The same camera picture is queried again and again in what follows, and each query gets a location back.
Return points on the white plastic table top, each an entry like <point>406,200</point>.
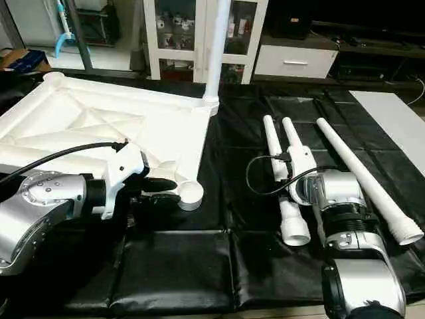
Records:
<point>99,119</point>

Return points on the white plastic table leg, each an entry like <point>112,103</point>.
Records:
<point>292,219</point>
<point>292,133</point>
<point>216,53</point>
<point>372,179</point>

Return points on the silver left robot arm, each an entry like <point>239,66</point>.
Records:
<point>40,212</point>

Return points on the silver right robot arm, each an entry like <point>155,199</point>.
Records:
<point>339,212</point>

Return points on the black work mat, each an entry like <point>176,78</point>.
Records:
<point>179,272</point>

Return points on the white glass door cabinet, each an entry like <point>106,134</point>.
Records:
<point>176,36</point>

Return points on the grey vertical metal pole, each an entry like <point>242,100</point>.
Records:
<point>81,33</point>

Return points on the brown cardboard box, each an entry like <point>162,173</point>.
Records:
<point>23,60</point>

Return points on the white drawer unit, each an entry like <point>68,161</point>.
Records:
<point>295,63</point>

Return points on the light blue plastic object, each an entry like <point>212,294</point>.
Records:
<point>63,30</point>

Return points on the white flat board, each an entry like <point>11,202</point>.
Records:
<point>395,119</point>

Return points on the dark low media cabinet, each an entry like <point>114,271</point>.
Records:
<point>385,63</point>

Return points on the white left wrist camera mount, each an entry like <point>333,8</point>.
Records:
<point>126,173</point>

